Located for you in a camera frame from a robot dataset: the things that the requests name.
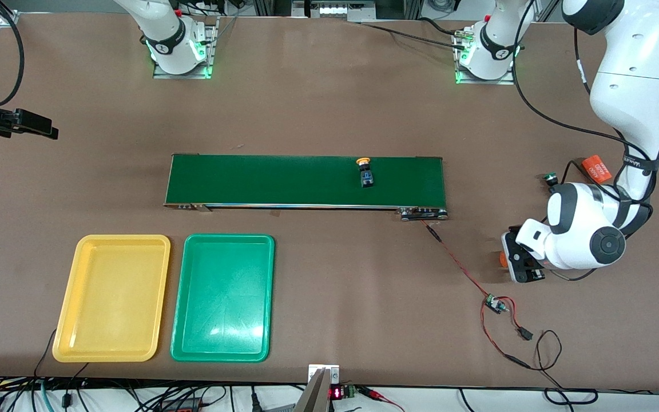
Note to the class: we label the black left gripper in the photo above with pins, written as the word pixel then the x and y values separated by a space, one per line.
pixel 519 258

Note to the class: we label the green push button switch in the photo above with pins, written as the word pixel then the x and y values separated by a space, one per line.
pixel 550 178

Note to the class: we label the yellow push button switch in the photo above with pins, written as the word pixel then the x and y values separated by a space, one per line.
pixel 367 178

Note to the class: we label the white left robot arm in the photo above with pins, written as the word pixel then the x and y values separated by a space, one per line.
pixel 632 86

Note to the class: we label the small controller circuit board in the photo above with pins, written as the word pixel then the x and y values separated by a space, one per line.
pixel 495 303

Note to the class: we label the red black power lead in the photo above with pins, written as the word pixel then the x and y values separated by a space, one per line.
pixel 527 333

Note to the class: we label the yellow plastic tray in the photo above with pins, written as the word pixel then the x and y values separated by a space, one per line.
pixel 112 297

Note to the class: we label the red clip lead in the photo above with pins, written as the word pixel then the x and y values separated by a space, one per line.
pixel 378 393

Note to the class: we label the red digit display module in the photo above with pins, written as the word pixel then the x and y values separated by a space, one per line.
pixel 338 393

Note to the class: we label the grey metal pole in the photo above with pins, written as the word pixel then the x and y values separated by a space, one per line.
pixel 312 397

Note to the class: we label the green conveyor belt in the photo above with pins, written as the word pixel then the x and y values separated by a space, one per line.
pixel 284 180

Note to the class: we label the green plastic tray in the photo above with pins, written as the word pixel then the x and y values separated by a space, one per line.
pixel 223 297

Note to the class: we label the metal corner bracket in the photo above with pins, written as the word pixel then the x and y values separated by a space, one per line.
pixel 9 18

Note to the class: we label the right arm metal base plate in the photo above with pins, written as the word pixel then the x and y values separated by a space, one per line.
pixel 210 51

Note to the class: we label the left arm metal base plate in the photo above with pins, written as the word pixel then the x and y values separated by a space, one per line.
pixel 489 82

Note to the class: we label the small metal table bracket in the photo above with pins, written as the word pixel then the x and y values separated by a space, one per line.
pixel 332 372

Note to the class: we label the aluminium frame rack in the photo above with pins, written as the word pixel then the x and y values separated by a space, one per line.
pixel 335 8

